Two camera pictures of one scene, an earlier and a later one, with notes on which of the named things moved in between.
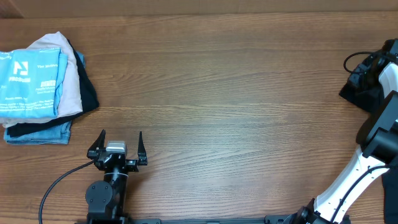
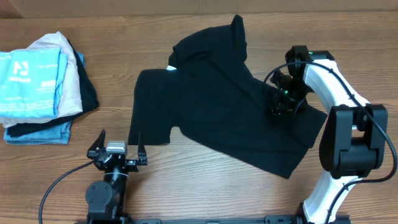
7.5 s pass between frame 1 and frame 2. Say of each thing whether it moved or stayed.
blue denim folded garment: stayed
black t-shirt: moved
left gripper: stayed
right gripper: moved
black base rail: stayed
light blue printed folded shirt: stayed
